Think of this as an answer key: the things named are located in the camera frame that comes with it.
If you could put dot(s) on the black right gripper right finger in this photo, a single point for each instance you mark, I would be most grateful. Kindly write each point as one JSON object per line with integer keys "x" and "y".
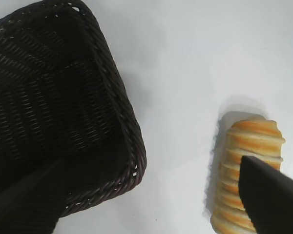
{"x": 273, "y": 202}

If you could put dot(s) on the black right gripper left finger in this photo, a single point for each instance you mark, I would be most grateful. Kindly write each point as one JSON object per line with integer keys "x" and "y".
{"x": 27, "y": 209}

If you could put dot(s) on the long striped bread loaf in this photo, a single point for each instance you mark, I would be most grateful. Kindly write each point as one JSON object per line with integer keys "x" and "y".
{"x": 254, "y": 136}

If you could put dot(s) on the dark brown wicker basket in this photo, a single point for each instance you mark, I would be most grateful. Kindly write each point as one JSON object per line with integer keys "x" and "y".
{"x": 51, "y": 97}

